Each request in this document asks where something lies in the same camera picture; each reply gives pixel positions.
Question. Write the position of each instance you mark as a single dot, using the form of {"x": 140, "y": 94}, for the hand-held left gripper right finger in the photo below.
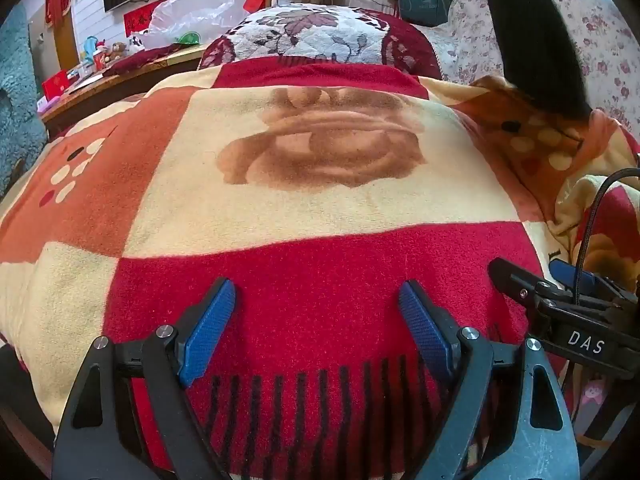
{"x": 425, "y": 330}

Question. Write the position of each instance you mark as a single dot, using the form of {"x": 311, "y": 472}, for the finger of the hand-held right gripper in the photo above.
{"x": 515, "y": 285}
{"x": 575, "y": 276}

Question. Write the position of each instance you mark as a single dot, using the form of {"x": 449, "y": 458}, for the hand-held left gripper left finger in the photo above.
{"x": 210, "y": 330}

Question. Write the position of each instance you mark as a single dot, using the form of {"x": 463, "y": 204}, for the black pants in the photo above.
{"x": 525, "y": 35}

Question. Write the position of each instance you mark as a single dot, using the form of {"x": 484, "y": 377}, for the red and cream printed blanket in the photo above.
{"x": 320, "y": 260}

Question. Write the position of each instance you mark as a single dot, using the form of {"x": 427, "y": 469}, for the pink floral sofa cover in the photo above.
{"x": 600, "y": 35}

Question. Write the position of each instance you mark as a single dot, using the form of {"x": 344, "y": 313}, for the wooden table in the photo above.
{"x": 100, "y": 92}

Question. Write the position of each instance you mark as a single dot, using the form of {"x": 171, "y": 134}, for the dark red cloth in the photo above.
{"x": 140, "y": 60}

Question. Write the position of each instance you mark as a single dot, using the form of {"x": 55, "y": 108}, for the red box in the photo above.
{"x": 55, "y": 85}

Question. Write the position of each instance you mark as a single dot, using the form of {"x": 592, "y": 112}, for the green round item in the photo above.
{"x": 189, "y": 38}

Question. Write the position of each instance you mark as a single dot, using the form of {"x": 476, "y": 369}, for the brown plush toy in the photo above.
{"x": 117, "y": 51}

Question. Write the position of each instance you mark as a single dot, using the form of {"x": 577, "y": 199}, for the blue toy figure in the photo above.
{"x": 90, "y": 47}

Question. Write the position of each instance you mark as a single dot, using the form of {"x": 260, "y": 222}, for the teal fuzzy cloth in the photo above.
{"x": 20, "y": 85}

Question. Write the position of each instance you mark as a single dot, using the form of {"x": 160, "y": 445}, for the red and white floral pillow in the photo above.
{"x": 310, "y": 35}

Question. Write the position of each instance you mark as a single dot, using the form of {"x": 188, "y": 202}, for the clear plastic bag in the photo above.
{"x": 190, "y": 12}

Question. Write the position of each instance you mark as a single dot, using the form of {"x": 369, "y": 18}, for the red paper wall sign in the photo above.
{"x": 140, "y": 19}

